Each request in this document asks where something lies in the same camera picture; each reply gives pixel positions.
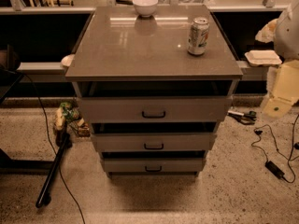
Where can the white soda can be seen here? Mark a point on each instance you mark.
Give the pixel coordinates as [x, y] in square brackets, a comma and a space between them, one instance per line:
[198, 36]

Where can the black pole on floor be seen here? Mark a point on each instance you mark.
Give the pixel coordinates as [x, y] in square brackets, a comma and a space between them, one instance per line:
[44, 195]

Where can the white foam takeout container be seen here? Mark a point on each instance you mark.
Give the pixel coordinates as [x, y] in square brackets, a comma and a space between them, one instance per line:
[262, 58]

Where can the white plate on ledge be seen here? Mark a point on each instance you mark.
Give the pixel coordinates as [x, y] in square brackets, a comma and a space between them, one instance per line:
[67, 60]

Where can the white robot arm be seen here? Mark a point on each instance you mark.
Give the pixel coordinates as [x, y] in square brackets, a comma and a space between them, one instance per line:
[284, 33]

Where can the snack bags pile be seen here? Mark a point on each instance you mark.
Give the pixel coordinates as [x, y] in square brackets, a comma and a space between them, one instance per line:
[69, 116]

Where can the dark chair left edge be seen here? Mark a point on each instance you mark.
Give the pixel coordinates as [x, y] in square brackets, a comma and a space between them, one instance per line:
[9, 64]

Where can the scissors with dark handles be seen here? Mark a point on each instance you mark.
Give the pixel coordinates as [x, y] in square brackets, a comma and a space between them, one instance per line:
[243, 118]

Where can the grey drawer cabinet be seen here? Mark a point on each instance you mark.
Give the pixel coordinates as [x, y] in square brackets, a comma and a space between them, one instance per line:
[124, 56]

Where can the grey drawer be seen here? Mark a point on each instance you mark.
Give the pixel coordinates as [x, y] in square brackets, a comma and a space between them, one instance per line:
[136, 110]
[153, 166]
[153, 142]

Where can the white bowl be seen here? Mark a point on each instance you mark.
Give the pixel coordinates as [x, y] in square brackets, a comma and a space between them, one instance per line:
[145, 8]

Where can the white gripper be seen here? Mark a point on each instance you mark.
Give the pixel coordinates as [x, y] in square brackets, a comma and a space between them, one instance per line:
[288, 34]

